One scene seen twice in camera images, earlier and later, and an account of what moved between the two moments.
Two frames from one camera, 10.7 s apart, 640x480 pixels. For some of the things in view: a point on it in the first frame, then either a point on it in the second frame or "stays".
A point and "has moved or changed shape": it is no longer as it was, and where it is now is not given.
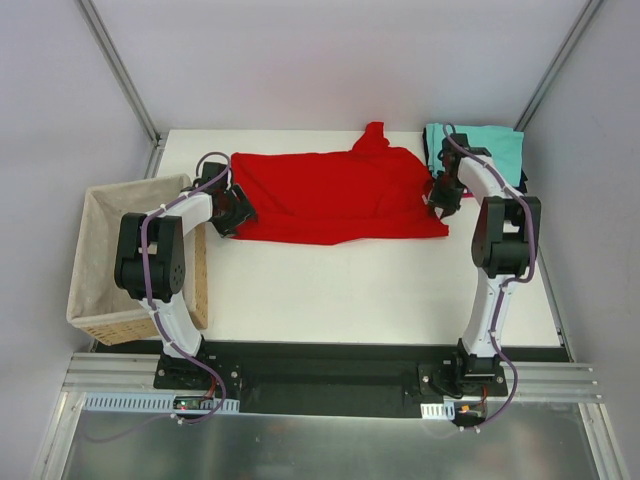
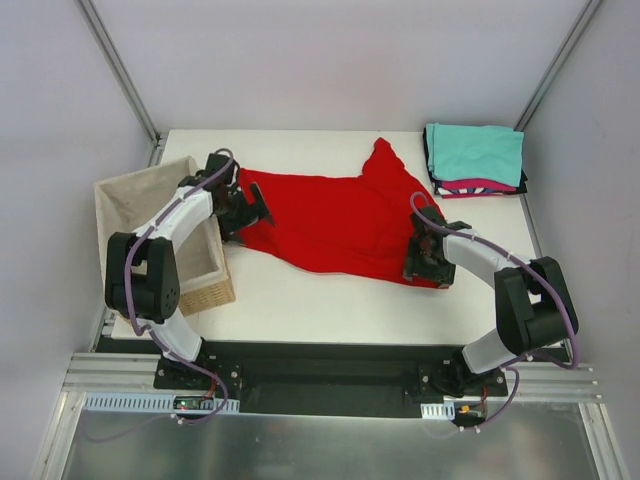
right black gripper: [443, 198] → [426, 266]
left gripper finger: [241, 213] → [261, 211]
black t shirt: [520, 189] stays
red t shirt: [372, 192] has moved or changed shape
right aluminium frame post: [571, 42] stays
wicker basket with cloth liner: [96, 301] has moved or changed shape
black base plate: [334, 378] stays
